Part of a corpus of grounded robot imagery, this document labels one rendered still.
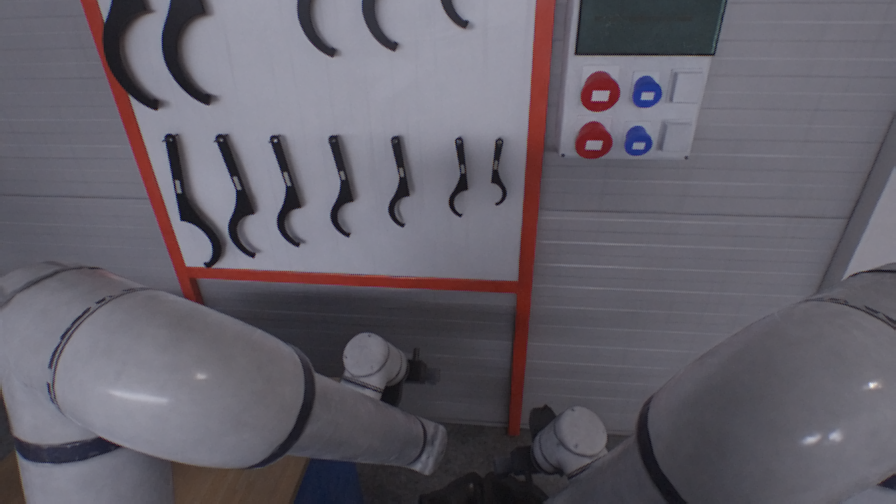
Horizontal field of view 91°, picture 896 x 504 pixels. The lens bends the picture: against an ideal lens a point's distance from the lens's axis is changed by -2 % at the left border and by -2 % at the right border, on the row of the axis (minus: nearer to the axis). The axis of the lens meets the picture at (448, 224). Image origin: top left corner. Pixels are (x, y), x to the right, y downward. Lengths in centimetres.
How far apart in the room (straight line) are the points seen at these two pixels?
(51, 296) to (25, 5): 173
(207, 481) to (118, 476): 71
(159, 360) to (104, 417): 5
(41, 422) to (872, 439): 59
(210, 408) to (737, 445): 36
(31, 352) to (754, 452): 52
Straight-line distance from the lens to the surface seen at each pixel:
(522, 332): 191
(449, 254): 171
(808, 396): 36
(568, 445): 89
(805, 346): 38
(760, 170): 180
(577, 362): 210
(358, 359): 92
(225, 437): 41
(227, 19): 167
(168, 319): 41
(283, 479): 119
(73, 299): 47
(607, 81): 133
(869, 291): 46
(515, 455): 107
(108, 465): 54
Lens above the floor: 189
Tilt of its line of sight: 28 degrees down
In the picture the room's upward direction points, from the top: 1 degrees counter-clockwise
